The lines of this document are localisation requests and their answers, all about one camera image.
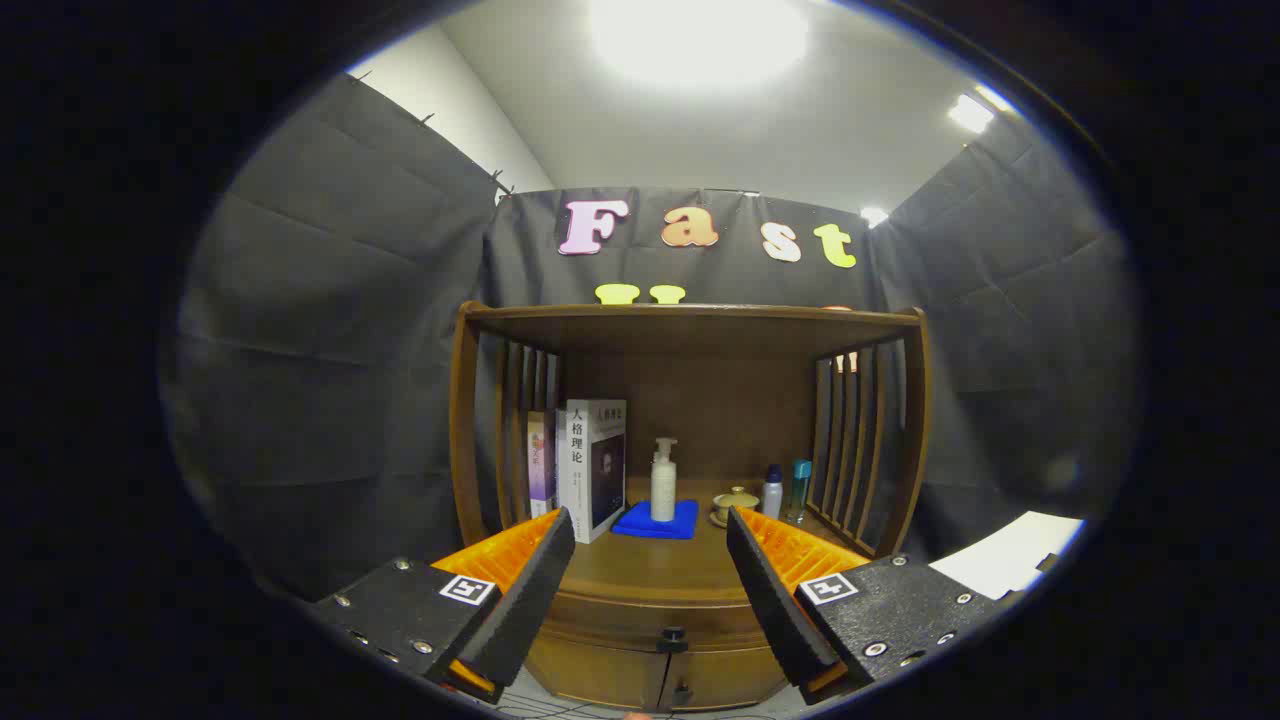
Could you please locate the thin purple book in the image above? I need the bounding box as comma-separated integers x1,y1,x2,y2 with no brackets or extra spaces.
527,411,557,519

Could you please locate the black backdrop cloth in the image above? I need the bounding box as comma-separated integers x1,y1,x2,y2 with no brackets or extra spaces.
160,72,1141,601

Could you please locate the white panelled cabinet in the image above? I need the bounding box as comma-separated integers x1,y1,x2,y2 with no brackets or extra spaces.
930,511,1086,601

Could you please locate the rectangular ceiling light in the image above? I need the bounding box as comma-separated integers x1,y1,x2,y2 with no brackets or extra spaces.
948,85,1016,134

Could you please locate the thick white book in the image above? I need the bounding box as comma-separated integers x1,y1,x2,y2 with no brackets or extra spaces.
556,399,628,544

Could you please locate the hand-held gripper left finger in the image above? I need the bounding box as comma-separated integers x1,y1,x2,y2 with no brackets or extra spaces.
310,507,578,704

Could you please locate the blue folded cloth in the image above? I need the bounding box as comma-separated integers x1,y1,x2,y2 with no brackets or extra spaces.
611,499,700,541

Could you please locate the round ceiling lamp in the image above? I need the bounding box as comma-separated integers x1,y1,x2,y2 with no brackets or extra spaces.
590,0,811,91

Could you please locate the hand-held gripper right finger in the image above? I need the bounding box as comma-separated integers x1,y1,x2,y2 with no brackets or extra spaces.
726,506,1006,706

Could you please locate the brown wooden countertop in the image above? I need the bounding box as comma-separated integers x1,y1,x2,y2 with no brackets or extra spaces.
480,478,881,607

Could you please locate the yellow lidded teacup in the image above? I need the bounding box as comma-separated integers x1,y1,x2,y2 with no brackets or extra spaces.
709,486,761,528

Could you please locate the brown wooden cabinet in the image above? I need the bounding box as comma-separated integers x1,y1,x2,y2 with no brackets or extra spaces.
448,300,933,713

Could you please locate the brown wooden drawer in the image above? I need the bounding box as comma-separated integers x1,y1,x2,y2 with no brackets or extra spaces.
535,590,791,656

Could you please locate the white pump bottle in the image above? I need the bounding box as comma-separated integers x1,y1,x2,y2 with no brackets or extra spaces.
650,437,679,523

